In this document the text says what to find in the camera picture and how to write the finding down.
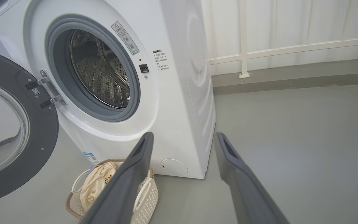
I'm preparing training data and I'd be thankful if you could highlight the white metal railing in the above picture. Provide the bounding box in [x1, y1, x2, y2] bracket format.
[209, 0, 358, 79]

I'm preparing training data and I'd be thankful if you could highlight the grey rubber door gasket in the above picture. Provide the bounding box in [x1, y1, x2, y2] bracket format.
[44, 14, 141, 123]

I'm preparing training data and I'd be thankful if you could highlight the steel perforated washer drum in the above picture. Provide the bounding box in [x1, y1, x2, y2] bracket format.
[70, 29, 131, 110]

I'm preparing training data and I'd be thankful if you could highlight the cream laundry basket brown rim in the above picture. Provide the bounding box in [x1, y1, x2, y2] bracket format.
[65, 159, 159, 224]

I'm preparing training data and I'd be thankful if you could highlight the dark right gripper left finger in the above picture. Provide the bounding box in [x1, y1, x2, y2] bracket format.
[80, 132, 154, 224]

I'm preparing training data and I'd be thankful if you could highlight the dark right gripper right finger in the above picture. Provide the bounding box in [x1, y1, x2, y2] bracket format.
[214, 132, 290, 224]

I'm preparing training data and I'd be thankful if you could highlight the metal washer door hinge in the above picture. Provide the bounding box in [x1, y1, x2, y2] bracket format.
[25, 70, 67, 110]

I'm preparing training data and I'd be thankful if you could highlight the round white filter cover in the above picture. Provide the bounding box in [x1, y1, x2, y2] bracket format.
[161, 158, 189, 176]

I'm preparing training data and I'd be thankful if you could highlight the blue energy label sticker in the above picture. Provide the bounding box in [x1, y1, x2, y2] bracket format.
[83, 152, 100, 167]

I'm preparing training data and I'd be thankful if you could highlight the white front-load washing machine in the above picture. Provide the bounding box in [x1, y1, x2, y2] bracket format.
[0, 0, 217, 180]

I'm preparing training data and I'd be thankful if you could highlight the cream and blue printed garment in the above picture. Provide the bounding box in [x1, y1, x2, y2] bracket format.
[80, 161, 119, 212]

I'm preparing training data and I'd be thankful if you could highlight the warning sticker with red triangle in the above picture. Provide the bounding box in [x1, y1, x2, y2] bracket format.
[111, 21, 140, 56]

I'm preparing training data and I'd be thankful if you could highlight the washing machine door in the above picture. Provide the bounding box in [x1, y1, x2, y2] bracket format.
[0, 47, 59, 206]

